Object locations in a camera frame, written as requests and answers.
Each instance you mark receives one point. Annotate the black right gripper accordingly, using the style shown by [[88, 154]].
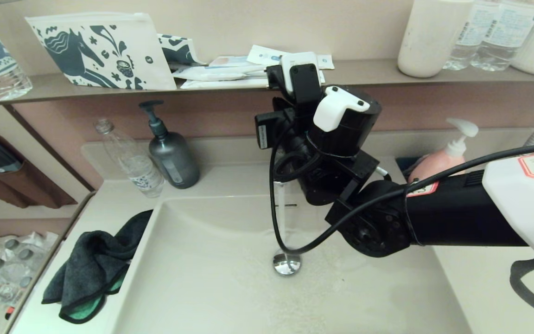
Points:
[[290, 125]]

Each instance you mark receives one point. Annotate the brown wall shelf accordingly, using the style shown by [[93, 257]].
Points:
[[364, 73]]

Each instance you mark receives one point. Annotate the tall white tumbler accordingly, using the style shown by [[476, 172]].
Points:
[[429, 41]]

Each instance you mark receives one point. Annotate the small white packet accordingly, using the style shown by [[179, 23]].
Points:
[[325, 62]]

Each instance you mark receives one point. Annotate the clear water bottle white label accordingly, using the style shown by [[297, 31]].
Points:
[[464, 44], [503, 37]]

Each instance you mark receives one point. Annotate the peach white packet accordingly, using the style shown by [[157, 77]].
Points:
[[229, 61]]

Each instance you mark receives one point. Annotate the small blue print pouch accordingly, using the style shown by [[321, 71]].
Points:
[[178, 50]]

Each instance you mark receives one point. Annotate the white horse print pouch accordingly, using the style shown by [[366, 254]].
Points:
[[98, 50]]

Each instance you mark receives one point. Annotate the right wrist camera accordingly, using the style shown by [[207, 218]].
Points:
[[299, 65]]

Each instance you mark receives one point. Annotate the dark grey pump bottle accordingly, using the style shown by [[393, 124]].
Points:
[[173, 162]]

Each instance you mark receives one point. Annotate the plastic wrapped bottle pack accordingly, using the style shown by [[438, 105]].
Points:
[[12, 269]]

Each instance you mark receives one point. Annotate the chrome drain stopper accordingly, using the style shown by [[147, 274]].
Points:
[[287, 264]]

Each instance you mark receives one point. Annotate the pink soap pump bottle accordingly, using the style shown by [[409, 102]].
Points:
[[438, 162]]

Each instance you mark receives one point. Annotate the white packet blue stripe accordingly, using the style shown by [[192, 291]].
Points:
[[264, 54]]

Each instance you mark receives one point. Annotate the white ceramic sink basin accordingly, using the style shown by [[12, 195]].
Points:
[[193, 278]]

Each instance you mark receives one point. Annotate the dark grey green cloth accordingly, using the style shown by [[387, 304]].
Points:
[[88, 264]]

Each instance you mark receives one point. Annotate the brown wall holder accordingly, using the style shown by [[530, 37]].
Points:
[[40, 190]]

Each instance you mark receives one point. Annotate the clear empty plastic bottle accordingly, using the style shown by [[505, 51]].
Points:
[[135, 167]]

